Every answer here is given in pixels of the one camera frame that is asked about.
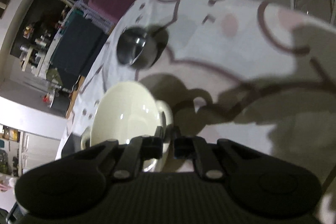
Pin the cream two-handled bowl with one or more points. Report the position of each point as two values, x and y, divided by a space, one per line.
128 110

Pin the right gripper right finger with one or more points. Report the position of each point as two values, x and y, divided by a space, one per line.
197 150

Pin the cartoon bear tablecloth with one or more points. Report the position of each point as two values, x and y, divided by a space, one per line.
246 70

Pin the dark blue cushion chair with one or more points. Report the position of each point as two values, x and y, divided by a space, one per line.
77 49

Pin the grey trash bin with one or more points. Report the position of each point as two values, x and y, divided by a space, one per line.
60 103

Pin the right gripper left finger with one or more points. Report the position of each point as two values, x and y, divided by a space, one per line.
139 149

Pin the small round steel bowl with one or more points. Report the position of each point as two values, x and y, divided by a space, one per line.
136 48

